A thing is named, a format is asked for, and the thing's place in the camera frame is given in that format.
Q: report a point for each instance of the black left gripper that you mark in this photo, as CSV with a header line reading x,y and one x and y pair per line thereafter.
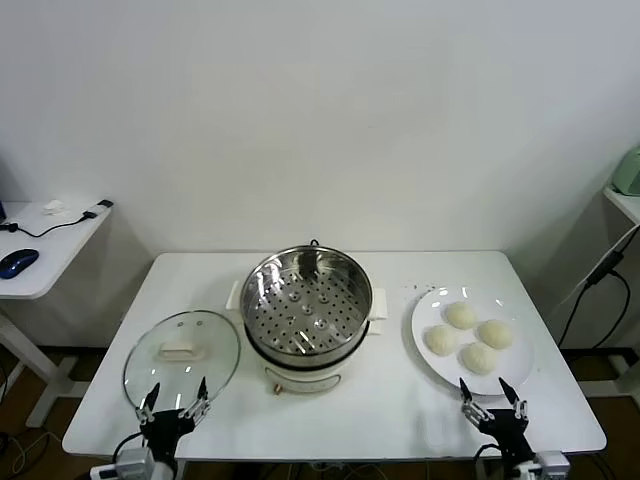
x,y
165,430

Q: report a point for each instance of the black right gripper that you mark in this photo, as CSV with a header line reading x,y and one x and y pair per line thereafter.
x,y
506,430

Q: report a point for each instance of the white steamed baozi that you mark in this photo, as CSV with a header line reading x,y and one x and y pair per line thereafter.
x,y
441,340
479,357
461,315
495,334

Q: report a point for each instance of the round glass pot lid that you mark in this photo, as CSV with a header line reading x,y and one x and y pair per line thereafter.
x,y
180,348

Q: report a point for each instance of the steel perforated steamer basket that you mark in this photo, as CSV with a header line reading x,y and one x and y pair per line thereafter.
x,y
280,320

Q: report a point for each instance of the large white plate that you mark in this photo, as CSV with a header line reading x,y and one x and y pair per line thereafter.
x,y
515,360

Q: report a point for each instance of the white electric cooker pot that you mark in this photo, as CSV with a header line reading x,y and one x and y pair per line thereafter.
x,y
300,380

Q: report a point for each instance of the black power adapter brick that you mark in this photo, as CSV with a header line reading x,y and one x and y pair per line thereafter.
x,y
602,270

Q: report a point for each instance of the white side desk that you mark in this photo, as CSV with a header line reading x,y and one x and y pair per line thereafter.
x,y
50,255

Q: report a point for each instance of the blue computer mouse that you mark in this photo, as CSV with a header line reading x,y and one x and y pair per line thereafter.
x,y
17,262

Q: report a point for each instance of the grey black usb adapter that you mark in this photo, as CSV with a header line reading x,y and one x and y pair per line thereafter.
x,y
100,206

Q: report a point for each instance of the small white crumpled object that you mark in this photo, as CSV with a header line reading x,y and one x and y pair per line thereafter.
x,y
55,206

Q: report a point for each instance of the white narrow side table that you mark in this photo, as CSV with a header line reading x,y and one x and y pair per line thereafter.
x,y
625,202

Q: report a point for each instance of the pale green appliance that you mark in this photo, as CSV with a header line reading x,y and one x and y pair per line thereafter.
x,y
629,172

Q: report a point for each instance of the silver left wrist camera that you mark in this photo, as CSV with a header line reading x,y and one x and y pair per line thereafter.
x,y
132,462

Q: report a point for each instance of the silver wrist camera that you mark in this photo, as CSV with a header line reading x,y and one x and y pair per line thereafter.
x,y
132,462
550,462

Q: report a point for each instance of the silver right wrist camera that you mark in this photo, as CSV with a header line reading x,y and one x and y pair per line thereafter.
x,y
550,462

